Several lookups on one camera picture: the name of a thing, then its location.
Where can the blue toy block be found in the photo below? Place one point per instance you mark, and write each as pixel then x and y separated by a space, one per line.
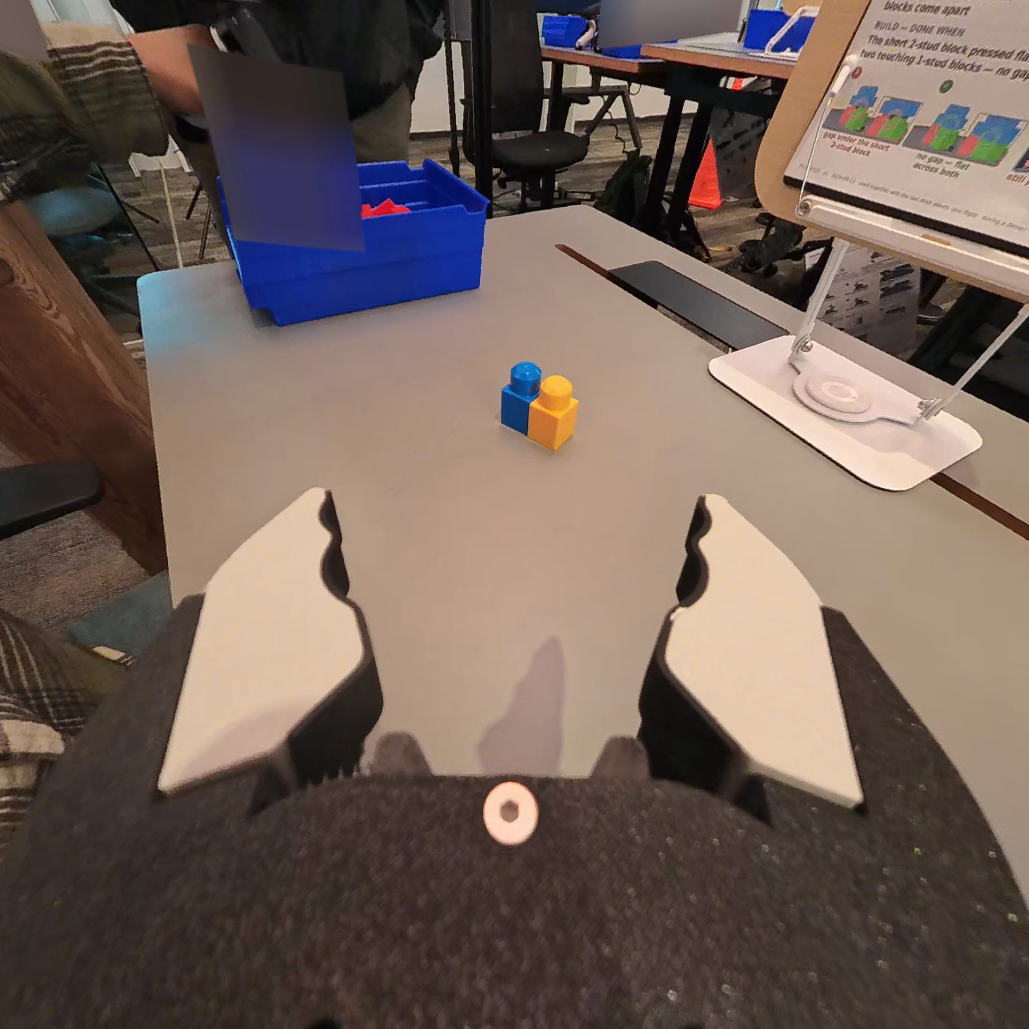
pixel 514 410

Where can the black office stool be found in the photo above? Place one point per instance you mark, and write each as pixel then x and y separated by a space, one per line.
pixel 530 145

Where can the orange toy block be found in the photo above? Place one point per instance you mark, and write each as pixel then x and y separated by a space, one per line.
pixel 553 422

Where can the wooden pillar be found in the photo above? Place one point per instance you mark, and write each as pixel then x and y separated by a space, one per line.
pixel 64 386

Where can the white document stand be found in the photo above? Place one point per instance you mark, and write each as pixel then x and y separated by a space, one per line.
pixel 868 434

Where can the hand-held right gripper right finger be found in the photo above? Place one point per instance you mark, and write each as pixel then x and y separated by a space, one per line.
pixel 756 667

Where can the orange traffic cone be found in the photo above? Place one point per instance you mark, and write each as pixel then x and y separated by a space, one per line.
pixel 707 185

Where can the brown background table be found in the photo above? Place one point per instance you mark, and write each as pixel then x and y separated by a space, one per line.
pixel 707 56

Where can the printed white box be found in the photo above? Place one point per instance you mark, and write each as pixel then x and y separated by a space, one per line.
pixel 872 289

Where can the pile of colourful toy blocks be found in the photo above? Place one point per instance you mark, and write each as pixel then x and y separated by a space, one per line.
pixel 384 209

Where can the blue plastic bin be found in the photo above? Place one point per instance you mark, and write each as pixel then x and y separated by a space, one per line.
pixel 402 265
pixel 567 32
pixel 764 32

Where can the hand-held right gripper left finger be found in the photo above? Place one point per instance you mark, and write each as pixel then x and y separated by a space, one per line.
pixel 265 651

